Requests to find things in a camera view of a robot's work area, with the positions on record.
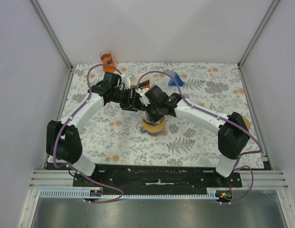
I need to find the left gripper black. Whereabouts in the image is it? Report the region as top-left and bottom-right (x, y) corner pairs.
(112, 87), (145, 113)

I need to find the grey glass mug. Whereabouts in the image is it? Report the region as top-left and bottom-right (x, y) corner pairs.
(140, 126), (165, 135)

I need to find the coffee filter box orange black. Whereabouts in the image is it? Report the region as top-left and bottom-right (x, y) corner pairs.
(130, 74), (150, 89)

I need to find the blue plastic dripper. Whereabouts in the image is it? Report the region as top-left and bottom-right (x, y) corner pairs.
(167, 72), (185, 87)

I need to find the orange glass carafe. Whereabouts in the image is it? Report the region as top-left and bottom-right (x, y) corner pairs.
(99, 51), (116, 73)

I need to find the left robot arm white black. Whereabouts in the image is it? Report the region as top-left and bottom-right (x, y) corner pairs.
(46, 72), (136, 187)

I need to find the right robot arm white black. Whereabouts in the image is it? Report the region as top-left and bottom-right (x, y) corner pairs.
(137, 85), (249, 187)

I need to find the floral tablecloth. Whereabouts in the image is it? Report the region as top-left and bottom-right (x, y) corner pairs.
(47, 62), (254, 168)

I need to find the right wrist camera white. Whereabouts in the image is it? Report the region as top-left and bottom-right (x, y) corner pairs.
(135, 88), (150, 106)

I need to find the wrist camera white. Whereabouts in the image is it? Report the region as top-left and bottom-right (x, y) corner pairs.
(135, 88), (150, 106)
(120, 74), (136, 90)

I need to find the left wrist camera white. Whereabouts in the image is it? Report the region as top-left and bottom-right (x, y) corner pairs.
(120, 74), (136, 90)

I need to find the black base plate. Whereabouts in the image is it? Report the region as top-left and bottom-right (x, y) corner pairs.
(45, 162), (269, 190)

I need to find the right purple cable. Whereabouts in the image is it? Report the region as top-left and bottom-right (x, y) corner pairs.
(137, 70), (263, 205)

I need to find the white cable duct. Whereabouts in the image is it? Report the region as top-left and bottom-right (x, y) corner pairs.
(39, 189), (220, 200)

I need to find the aluminium rail front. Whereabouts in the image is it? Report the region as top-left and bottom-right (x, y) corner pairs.
(29, 169), (76, 190)

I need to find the left aluminium frame post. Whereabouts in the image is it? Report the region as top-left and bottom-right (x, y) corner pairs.
(28, 0), (74, 72)

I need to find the aluminium frame post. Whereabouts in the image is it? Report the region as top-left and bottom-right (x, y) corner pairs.
(239, 0), (281, 66)
(28, 0), (74, 72)

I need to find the right aluminium frame post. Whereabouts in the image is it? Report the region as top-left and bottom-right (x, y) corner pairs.
(239, 0), (281, 66)

